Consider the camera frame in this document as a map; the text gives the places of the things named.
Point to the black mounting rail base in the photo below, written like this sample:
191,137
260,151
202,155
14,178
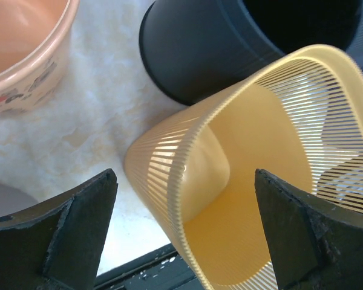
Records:
160,269

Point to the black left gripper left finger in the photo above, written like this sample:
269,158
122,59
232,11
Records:
57,243

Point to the grey round bin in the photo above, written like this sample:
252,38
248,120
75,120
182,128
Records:
13,200

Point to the peach plastic bucket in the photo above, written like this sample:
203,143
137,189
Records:
35,41

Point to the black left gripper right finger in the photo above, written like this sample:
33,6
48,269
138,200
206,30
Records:
313,243

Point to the yellow slotted plastic basket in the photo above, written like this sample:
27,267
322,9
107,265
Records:
300,118

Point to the black round bin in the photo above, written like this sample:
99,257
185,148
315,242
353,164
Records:
193,49

